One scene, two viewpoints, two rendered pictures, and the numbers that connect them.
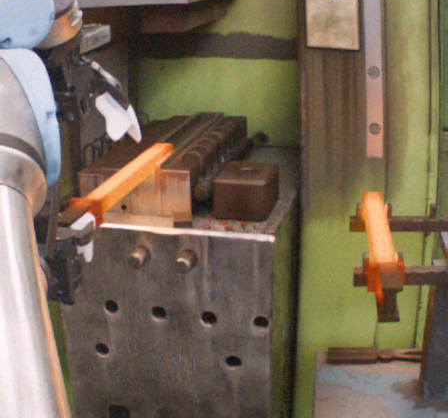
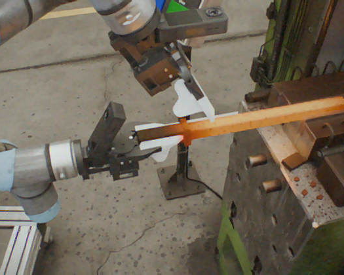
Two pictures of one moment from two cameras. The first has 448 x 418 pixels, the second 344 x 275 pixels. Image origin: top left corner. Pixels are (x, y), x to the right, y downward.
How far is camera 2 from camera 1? 0.91 m
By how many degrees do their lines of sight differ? 59
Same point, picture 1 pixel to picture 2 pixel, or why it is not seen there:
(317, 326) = not seen: outside the picture
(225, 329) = (277, 233)
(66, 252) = (114, 158)
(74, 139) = (312, 52)
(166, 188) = (303, 135)
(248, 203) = (333, 188)
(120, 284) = not seen: hidden behind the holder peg
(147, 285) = (260, 174)
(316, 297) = not seen: outside the picture
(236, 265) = (293, 214)
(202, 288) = (277, 203)
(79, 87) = (143, 71)
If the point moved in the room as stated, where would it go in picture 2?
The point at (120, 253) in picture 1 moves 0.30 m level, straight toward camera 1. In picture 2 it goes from (257, 147) to (155, 209)
